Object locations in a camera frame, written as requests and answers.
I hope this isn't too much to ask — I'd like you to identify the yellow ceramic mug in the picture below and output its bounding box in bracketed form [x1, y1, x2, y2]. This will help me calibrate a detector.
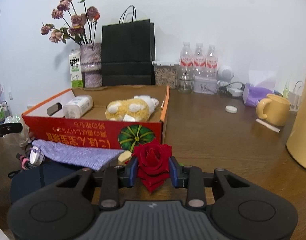
[256, 93, 291, 127]

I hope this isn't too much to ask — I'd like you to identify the navy blue zipper pouch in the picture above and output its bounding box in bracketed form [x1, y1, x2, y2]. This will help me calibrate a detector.
[9, 161, 81, 204]

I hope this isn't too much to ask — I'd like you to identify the purple tissue box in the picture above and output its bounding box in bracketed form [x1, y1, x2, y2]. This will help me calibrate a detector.
[242, 70, 277, 107]

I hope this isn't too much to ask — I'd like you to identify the small wooden block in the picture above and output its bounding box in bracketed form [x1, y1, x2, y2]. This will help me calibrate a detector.
[117, 151, 132, 165]

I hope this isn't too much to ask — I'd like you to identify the green white milk carton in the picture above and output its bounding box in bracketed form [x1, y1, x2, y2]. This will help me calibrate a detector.
[69, 49, 83, 88]

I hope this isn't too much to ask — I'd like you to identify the purple ceramic vase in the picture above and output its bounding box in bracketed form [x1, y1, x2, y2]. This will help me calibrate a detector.
[80, 43, 102, 88]

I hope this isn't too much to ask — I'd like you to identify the water bottle right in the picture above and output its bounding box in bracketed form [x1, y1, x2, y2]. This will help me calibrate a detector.
[206, 44, 218, 79]

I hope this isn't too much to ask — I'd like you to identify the purple knitted cloth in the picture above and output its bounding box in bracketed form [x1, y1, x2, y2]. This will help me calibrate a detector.
[32, 139, 124, 171]

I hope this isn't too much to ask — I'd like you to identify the iridescent plastic bag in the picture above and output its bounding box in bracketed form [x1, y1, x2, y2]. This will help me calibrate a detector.
[3, 115, 31, 147]

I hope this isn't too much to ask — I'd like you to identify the dried pink rose bouquet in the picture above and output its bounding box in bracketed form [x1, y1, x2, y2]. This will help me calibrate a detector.
[40, 0, 100, 46]

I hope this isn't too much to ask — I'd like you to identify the water bottle middle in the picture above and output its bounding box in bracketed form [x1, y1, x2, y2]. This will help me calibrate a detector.
[193, 43, 206, 77]

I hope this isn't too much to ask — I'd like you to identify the wire rack shelf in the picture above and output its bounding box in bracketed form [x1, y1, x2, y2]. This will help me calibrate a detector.
[0, 101, 10, 123]

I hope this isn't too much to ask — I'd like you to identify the black braided cable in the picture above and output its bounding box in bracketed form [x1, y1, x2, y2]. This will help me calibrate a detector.
[7, 152, 39, 179]

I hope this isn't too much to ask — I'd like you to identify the yellow thermos jug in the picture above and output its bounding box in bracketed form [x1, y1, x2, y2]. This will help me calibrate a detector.
[286, 79, 306, 169]

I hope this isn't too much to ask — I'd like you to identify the water bottle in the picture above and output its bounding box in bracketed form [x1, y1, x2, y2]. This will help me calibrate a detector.
[177, 42, 193, 79]
[206, 44, 218, 79]
[193, 43, 206, 77]

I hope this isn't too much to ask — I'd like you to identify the white tin box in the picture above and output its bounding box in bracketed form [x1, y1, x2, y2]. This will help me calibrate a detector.
[193, 76, 218, 95]

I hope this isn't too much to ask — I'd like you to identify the white power strip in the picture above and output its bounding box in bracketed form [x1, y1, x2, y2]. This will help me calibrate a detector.
[219, 81, 245, 98]

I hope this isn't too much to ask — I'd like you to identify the white jar lid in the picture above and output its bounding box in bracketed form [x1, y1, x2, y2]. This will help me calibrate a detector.
[29, 146, 45, 166]

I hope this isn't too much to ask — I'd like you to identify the red orange cardboard box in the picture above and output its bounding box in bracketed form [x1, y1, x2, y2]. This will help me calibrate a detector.
[22, 85, 170, 151]

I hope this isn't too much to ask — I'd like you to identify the yellow white plush toy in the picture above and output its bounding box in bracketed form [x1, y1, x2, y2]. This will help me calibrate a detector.
[105, 95, 159, 122]

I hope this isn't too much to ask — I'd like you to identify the empty clear glass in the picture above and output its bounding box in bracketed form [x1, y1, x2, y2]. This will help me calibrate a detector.
[177, 78, 193, 93]

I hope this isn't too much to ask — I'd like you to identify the water bottle left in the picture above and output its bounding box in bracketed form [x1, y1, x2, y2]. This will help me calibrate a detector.
[177, 42, 193, 79]

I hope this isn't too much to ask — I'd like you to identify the clear container of seeds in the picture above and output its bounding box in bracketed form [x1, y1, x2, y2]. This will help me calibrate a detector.
[152, 61, 177, 89]

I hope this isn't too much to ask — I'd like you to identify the white round camera device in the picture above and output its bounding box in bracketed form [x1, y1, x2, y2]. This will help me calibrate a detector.
[218, 66, 234, 87]

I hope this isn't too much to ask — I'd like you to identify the white paper stick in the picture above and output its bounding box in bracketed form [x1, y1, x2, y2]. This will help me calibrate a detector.
[255, 119, 280, 133]

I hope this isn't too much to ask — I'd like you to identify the black paper shopping bag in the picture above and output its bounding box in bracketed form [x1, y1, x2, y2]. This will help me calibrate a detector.
[101, 5, 156, 86]

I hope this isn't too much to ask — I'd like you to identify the red rose flower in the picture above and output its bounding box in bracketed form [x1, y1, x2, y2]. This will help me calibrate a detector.
[132, 141, 172, 193]

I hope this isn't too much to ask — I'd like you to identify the white round cap on table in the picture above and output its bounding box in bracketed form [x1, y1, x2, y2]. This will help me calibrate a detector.
[225, 105, 237, 114]

